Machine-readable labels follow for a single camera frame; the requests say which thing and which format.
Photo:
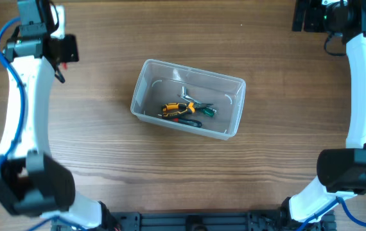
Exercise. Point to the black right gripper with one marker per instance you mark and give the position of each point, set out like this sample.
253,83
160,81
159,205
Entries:
312,24

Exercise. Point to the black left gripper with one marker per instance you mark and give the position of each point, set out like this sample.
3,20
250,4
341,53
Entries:
72,53

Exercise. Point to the orange black pliers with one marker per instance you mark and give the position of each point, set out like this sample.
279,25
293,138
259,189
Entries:
177,110

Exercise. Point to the silver socket wrench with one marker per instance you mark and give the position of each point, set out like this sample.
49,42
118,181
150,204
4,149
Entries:
184,95

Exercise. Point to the clear plastic container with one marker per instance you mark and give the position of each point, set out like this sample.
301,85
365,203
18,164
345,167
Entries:
161,82

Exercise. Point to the green handled screwdriver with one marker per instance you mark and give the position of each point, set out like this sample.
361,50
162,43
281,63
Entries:
208,112

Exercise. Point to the black red precision screwdriver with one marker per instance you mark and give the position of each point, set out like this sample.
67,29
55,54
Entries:
189,122

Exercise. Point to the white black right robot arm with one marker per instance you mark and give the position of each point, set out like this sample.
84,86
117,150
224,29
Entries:
341,173

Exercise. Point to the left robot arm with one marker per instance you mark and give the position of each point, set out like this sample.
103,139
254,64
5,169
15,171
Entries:
32,182

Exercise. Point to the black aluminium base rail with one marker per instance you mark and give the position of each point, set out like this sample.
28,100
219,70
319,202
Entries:
253,220

